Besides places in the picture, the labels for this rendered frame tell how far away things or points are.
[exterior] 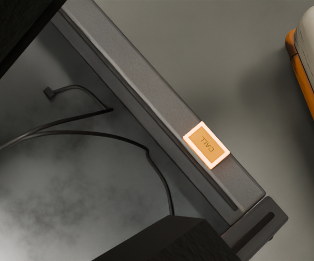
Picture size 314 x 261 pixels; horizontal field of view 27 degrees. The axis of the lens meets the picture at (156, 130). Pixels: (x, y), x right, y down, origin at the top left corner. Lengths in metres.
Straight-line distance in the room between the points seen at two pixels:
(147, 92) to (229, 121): 1.00
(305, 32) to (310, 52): 0.05
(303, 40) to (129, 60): 0.91
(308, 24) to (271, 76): 0.27
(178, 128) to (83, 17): 0.19
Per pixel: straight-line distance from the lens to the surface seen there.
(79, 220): 0.88
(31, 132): 0.71
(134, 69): 0.80
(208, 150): 0.77
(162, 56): 1.83
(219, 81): 1.82
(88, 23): 0.83
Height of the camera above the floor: 1.70
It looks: 75 degrees down
